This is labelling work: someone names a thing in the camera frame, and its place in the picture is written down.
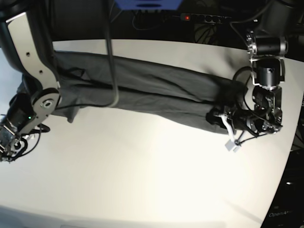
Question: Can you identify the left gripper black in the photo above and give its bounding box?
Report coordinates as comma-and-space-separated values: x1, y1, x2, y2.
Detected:
206, 108, 283, 136

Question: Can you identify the grey T-shirt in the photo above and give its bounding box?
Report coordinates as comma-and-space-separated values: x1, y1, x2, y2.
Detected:
54, 51, 246, 134

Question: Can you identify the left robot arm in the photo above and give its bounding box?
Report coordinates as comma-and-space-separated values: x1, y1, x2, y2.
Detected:
206, 0, 304, 137

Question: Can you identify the black power strip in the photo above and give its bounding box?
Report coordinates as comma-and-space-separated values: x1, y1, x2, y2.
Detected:
180, 13, 231, 24

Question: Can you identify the black box with lettering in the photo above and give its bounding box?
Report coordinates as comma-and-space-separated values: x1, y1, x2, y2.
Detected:
261, 150, 304, 228

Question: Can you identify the blue plastic bin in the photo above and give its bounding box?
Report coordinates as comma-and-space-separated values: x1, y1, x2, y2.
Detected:
115, 0, 183, 10

